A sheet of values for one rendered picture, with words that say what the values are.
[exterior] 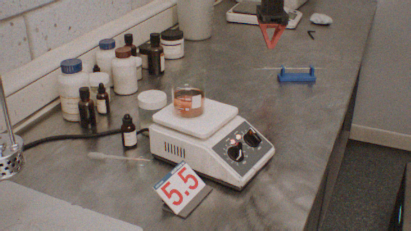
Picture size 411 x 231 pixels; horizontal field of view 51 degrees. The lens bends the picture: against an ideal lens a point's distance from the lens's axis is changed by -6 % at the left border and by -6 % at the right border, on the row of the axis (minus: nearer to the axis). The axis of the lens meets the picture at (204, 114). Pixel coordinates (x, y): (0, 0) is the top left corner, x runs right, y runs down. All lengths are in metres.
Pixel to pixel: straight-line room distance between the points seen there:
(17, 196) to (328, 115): 0.67
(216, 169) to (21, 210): 0.33
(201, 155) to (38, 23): 0.52
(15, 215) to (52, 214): 0.06
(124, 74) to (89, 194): 0.39
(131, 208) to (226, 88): 0.49
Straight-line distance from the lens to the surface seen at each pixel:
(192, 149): 0.79
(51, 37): 1.14
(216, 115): 0.83
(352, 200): 2.04
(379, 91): 2.36
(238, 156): 0.77
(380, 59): 2.30
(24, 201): 0.80
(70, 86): 0.99
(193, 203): 0.75
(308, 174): 0.84
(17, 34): 1.05
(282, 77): 1.19
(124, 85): 1.11
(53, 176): 0.86
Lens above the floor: 1.23
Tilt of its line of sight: 28 degrees down
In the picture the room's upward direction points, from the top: straight up
